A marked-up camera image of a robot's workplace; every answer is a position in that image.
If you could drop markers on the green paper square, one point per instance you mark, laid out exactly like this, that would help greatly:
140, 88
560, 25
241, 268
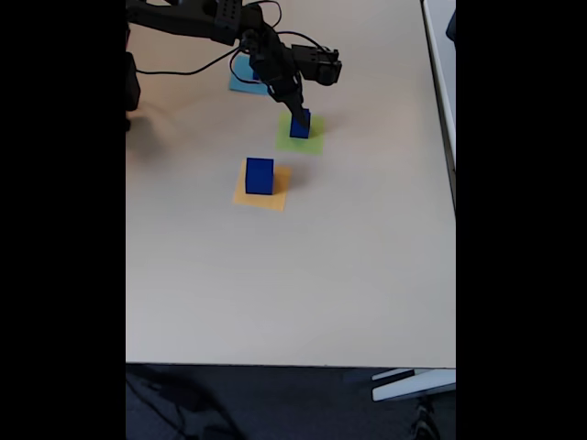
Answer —
312, 144

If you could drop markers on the blue paper square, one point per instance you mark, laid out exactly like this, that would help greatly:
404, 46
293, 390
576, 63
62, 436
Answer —
237, 85

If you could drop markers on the orange paper square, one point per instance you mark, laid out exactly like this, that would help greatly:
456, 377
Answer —
257, 201

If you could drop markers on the medium blue cube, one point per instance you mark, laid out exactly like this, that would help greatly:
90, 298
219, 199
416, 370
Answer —
298, 131

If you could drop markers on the largest blue cube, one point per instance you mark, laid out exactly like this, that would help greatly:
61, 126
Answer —
258, 181

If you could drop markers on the dark blue object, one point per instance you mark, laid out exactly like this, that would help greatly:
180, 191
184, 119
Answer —
451, 25

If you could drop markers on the white table foot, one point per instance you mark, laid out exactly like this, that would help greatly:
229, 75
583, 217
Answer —
413, 387

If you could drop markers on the black camera box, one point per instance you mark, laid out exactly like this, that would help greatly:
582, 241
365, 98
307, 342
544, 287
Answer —
318, 64

